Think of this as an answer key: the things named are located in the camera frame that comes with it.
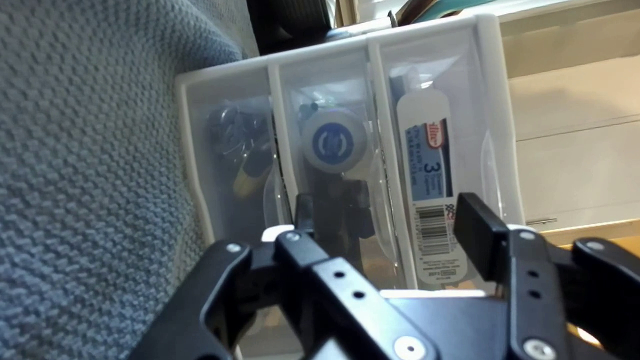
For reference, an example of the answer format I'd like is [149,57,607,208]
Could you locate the dark small parts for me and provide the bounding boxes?
[207,103,280,200]

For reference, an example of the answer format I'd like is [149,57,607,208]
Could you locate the blue grey towel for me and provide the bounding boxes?
[0,0,267,360]

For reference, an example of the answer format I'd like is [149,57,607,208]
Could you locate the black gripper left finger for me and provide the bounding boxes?
[128,193,441,360]

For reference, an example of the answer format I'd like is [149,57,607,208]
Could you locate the clear drawer with label pack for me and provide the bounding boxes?
[376,36,500,293]

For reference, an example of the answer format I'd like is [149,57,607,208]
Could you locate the blue round disc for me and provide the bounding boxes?
[297,106,369,177]

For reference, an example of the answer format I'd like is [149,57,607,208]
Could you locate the clear drawer with blue disc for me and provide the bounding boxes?
[276,62,404,288]

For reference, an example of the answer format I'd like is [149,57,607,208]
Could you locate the clear drawer with dark items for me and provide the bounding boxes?
[186,83,294,246]

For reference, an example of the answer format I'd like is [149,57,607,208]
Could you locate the white labelled bottle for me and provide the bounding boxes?
[392,89,472,290]

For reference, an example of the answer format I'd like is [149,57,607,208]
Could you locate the white kitchen base cabinet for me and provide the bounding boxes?
[496,0,640,240]

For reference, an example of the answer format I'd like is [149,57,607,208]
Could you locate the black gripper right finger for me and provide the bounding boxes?
[453,193,640,360]

